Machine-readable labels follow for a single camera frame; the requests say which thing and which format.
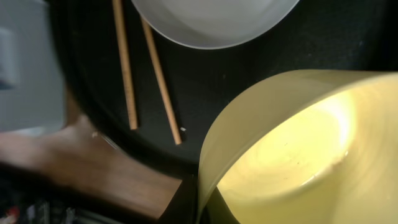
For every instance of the wooden chopstick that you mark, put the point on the wooden chopstick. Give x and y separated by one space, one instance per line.
125 63
161 82

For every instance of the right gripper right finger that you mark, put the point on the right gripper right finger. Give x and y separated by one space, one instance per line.
217 211

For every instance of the yellow bowl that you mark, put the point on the yellow bowl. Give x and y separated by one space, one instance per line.
306 146

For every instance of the round black tray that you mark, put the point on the round black tray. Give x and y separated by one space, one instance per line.
317 34

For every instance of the grey dishwasher rack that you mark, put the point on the grey dishwasher rack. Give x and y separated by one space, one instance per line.
33 98

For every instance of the left wooden chopstick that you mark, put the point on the left wooden chopstick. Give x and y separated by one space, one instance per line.
125 63

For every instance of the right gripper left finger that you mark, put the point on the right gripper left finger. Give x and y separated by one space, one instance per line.
182 208

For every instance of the grey plate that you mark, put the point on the grey plate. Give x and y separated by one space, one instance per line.
213 24

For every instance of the right wooden chopstick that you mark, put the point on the right wooden chopstick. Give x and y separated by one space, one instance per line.
161 82

